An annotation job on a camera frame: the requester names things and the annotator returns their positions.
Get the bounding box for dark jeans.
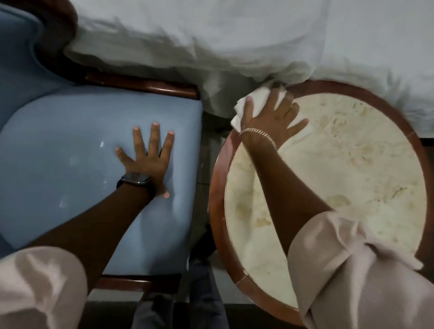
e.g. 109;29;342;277
132;258;228;329

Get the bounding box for white bed duvet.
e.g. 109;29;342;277
64;0;434;139

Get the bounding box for person's right forearm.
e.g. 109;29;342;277
241;132;335;257

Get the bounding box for blue upholstered wooden armchair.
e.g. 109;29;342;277
0;0;204;303

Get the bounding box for person's left forearm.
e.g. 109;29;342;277
24;185;154;296

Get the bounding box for white wiping cloth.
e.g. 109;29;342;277
231;84;314;150

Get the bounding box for gold chain bracelet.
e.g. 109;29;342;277
239;128;278;151

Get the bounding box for black smart watch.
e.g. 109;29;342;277
116;172;157;201

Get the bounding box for light pink shirt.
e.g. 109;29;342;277
0;210;434;329

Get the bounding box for person's left hand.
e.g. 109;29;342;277
115;122;175;199

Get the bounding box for round marble wood-rimmed table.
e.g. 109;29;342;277
208;80;434;328

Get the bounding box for person's right hand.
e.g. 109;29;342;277
240;86;310;148

